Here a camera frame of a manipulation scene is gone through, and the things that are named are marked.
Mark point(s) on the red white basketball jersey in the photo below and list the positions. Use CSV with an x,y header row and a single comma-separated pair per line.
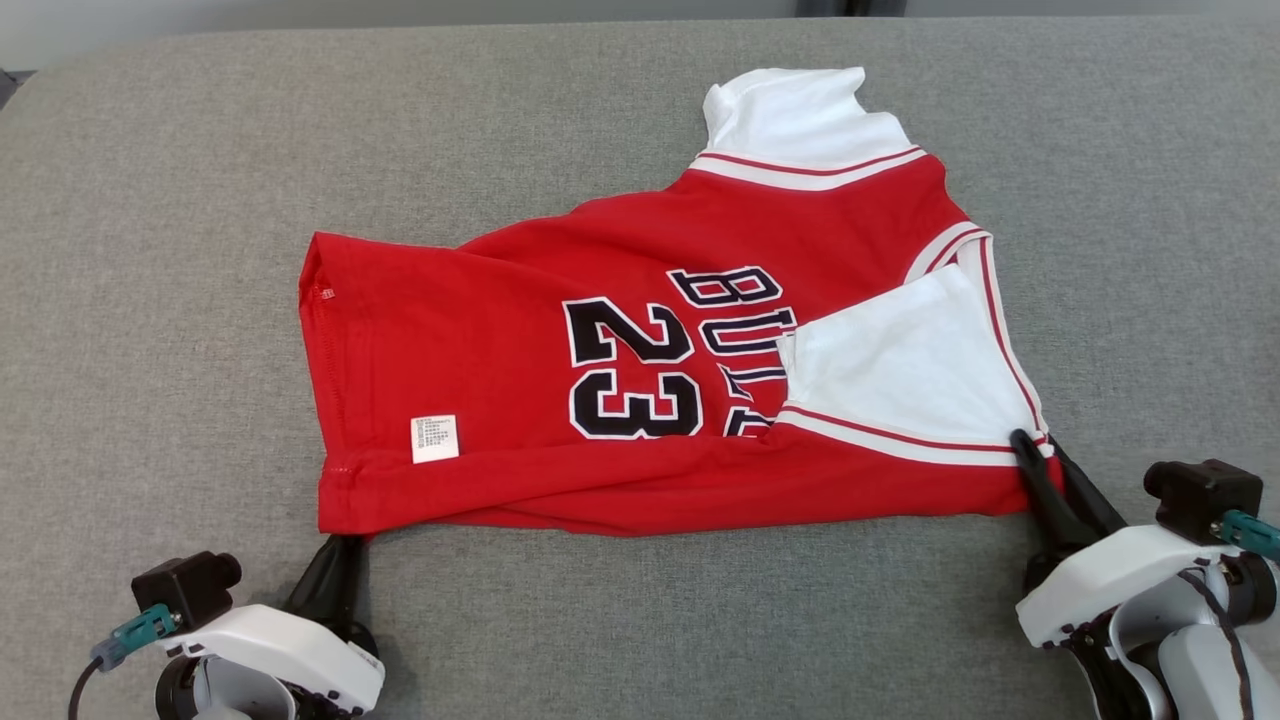
x,y
480,350

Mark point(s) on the grey metal partition post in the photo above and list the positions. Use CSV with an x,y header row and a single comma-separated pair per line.
x,y
850,7

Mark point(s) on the teal camera connector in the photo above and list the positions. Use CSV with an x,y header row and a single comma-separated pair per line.
x,y
1250,533
140,635

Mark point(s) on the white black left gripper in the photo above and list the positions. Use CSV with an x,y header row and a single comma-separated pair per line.
x,y
290,645

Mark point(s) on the teal right camera connector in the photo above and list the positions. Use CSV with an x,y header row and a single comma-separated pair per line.
x,y
1250,533

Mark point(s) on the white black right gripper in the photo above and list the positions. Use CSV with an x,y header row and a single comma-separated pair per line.
x,y
1100,580

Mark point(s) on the teal left camera connector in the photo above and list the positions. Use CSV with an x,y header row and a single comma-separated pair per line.
x,y
140,635

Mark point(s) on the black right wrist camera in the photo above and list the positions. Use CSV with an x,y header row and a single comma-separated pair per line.
x,y
1200,495

